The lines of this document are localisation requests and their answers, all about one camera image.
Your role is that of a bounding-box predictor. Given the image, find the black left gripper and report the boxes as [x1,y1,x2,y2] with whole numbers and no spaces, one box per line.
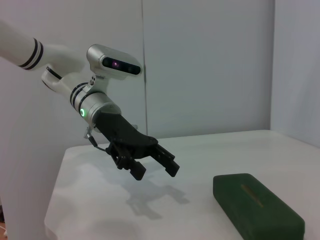
[96,113,181,182]

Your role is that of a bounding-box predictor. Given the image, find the green glasses case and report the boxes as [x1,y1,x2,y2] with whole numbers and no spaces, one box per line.
[212,173,306,240]

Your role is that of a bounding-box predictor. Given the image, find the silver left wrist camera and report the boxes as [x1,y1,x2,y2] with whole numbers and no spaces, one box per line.
[86,44,143,91]

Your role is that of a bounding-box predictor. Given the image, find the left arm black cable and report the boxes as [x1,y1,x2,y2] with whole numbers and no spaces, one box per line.
[83,124,111,152]

